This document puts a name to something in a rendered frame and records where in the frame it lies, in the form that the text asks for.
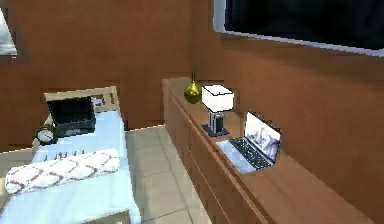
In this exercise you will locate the silver open laptop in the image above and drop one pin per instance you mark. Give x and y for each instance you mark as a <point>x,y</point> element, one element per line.
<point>256,146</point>

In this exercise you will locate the yellow green glass vase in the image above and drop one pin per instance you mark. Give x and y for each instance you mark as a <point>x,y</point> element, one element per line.
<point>192,90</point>

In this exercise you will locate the black round alarm clock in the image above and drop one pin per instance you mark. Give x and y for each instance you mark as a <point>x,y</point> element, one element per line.
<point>45,135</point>

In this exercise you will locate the white framed dark window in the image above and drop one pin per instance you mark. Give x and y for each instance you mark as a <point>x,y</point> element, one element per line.
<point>300,20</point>

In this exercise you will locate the bed with pale blue sheet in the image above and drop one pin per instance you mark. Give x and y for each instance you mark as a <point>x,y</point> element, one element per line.
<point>90,186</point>

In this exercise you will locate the white patterned long pillow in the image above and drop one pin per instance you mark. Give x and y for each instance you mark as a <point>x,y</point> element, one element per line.
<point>63,170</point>

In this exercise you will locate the brown wooden chest of drawers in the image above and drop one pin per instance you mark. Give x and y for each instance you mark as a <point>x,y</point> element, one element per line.
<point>213,173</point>

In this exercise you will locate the white shade table lamp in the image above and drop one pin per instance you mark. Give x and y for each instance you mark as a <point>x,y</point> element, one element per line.
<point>217,100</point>

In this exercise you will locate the brown framed window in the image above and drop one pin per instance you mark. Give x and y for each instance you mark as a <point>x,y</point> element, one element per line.
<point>6,36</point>

